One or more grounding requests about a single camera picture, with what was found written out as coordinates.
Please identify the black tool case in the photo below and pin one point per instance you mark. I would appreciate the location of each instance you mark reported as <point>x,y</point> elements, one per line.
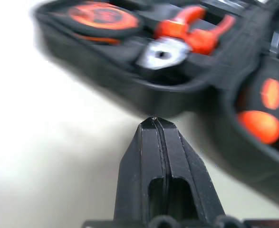
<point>201,95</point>

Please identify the orange black tape measure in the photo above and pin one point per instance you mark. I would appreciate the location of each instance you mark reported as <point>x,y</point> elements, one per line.
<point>103,19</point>

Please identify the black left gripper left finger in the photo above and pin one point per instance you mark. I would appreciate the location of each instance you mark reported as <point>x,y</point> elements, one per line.
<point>144,166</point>

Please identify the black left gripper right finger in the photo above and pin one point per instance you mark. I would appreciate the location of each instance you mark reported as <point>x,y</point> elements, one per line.
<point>186,166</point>

